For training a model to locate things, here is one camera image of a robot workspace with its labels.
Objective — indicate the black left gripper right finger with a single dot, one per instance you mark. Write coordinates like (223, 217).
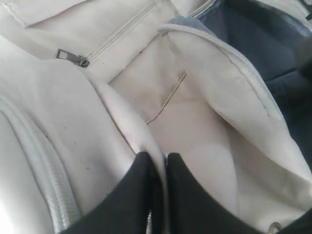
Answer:
(182, 206)

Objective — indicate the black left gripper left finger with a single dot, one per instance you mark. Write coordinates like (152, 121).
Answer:
(126, 210)

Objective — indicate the cream fabric duffel bag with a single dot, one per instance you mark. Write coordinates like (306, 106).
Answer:
(86, 85)

